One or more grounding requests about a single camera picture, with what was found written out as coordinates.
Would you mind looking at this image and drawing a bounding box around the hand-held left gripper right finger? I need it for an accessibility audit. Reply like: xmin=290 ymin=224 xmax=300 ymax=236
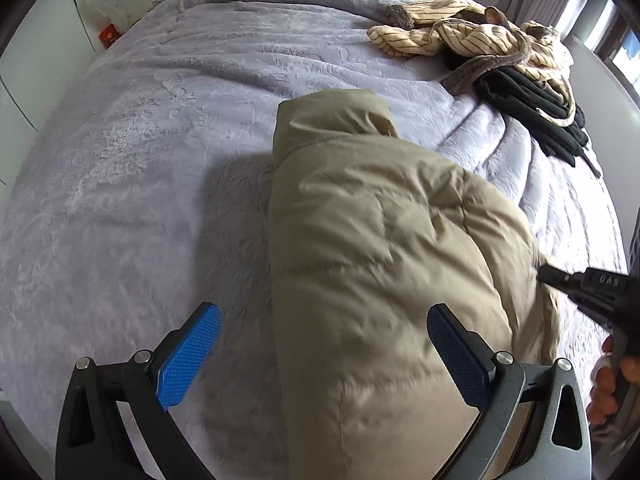
xmin=426 ymin=303 xmax=593 ymax=480

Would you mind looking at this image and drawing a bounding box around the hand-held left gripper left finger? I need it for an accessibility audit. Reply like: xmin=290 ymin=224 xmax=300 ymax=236
xmin=56 ymin=301 xmax=222 ymax=480

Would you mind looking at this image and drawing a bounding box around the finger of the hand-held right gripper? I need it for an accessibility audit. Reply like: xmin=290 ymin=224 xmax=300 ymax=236
xmin=537 ymin=262 xmax=584 ymax=295

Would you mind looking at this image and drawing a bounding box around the beige puffer jacket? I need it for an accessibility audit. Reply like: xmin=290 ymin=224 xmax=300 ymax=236
xmin=267 ymin=89 xmax=562 ymax=480

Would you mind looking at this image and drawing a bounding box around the person's right hand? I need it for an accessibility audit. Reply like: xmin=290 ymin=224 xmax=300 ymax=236
xmin=587 ymin=336 xmax=626 ymax=427

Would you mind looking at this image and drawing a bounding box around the black garment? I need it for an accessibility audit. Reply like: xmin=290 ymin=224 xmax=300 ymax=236
xmin=472 ymin=67 xmax=604 ymax=179

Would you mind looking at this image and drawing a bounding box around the grey textured bed blanket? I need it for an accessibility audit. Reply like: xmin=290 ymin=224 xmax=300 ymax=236
xmin=0 ymin=0 xmax=632 ymax=480

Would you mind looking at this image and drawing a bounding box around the beige striped knit garment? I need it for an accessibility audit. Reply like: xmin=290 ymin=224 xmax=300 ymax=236
xmin=367 ymin=0 xmax=577 ymax=127

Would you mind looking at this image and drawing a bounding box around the window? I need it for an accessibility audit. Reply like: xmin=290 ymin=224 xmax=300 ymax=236
xmin=565 ymin=0 xmax=640 ymax=92

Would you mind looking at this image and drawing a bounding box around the white wardrobe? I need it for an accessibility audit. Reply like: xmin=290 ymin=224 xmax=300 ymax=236
xmin=0 ymin=0 xmax=97 ymax=186

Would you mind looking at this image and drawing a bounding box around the small red box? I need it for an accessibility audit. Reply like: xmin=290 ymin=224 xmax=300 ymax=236
xmin=97 ymin=25 xmax=124 ymax=49

